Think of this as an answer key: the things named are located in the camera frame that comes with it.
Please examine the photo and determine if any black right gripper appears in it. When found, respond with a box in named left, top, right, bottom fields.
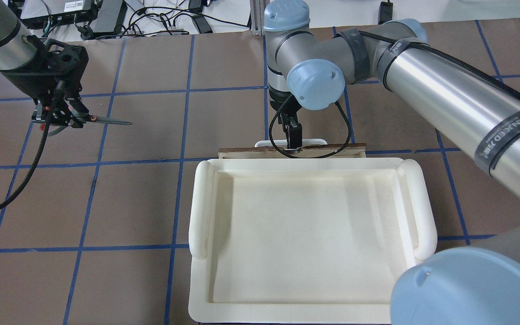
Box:
left=269, top=88, right=302, bottom=150

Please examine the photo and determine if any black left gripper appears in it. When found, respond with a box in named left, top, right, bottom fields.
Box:
left=5, top=39, right=89, bottom=128

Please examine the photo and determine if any wooden drawer with white handle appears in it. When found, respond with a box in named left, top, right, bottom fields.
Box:
left=218, top=138, right=367, bottom=160

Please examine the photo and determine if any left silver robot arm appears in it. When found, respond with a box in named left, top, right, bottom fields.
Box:
left=0, top=1, right=93, bottom=128

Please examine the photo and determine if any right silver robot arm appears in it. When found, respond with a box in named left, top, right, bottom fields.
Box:
left=263, top=0, right=520, bottom=325

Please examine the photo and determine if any black power brick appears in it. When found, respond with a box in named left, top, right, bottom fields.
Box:
left=91, top=0, right=127, bottom=36

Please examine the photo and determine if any white foam tray box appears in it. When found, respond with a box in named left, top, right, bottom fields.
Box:
left=188, top=157, right=437, bottom=324

